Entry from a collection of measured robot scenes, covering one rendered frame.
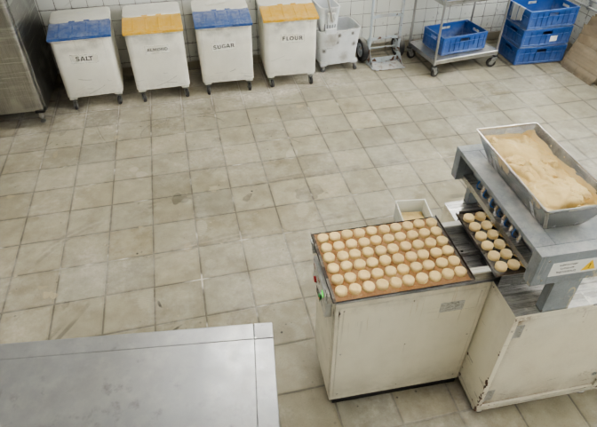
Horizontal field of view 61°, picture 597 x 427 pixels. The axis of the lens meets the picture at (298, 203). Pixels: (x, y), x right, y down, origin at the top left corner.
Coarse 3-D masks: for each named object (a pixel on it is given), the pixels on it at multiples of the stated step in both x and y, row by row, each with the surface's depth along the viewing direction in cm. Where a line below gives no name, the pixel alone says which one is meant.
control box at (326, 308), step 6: (318, 264) 224; (318, 270) 222; (318, 276) 220; (324, 282) 216; (318, 288) 225; (324, 288) 214; (324, 294) 212; (324, 300) 213; (324, 306) 215; (330, 306) 215; (324, 312) 217; (330, 312) 218
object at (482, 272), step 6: (474, 270) 213; (480, 270) 213; (486, 270) 213; (474, 276) 214; (480, 276) 214; (486, 276) 215; (492, 276) 216; (462, 282) 215; (468, 282) 216; (432, 288) 213; (330, 300) 206
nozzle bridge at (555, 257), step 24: (480, 144) 236; (456, 168) 238; (480, 168) 221; (480, 192) 230; (504, 192) 208; (528, 216) 197; (528, 240) 188; (552, 240) 187; (576, 240) 187; (528, 264) 196; (552, 264) 184; (576, 264) 187; (552, 288) 194; (576, 288) 197
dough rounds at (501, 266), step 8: (464, 216) 236; (472, 216) 236; (480, 216) 236; (488, 216) 237; (472, 224) 232; (488, 224) 232; (480, 232) 228; (488, 232) 228; (496, 232) 228; (480, 240) 226; (496, 240) 224; (488, 248) 220; (496, 248) 223; (504, 248) 222; (488, 256) 218; (496, 256) 217; (504, 256) 217; (496, 264) 213; (504, 264) 213; (512, 264) 213; (520, 264) 213
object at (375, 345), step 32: (448, 288) 214; (480, 288) 218; (320, 320) 251; (352, 320) 216; (384, 320) 220; (416, 320) 225; (448, 320) 229; (320, 352) 263; (352, 352) 232; (384, 352) 237; (416, 352) 242; (448, 352) 247; (352, 384) 250; (384, 384) 256; (416, 384) 268
